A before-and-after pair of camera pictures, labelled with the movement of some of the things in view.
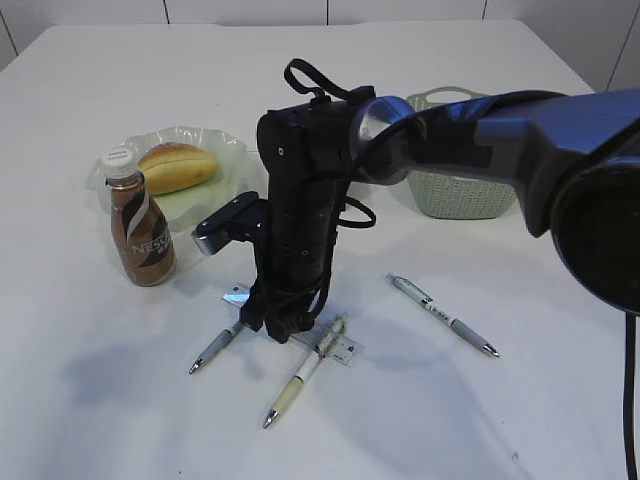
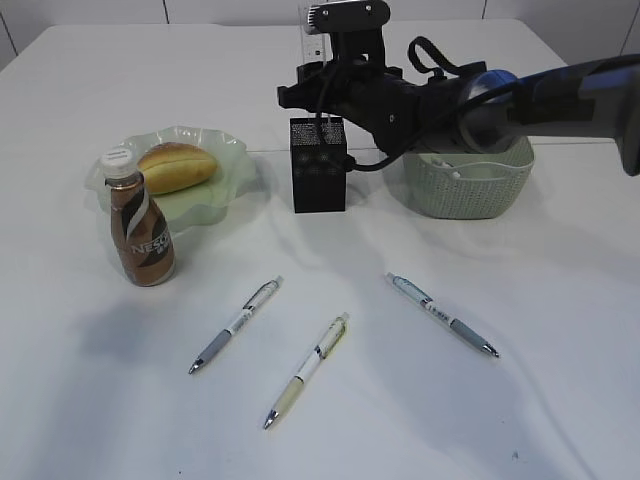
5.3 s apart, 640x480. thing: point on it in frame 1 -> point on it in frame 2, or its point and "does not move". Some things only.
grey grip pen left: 216,346 does not move
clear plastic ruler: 325,338 -> 316,47
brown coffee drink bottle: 143,236 does not move
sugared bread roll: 170,167 does not move
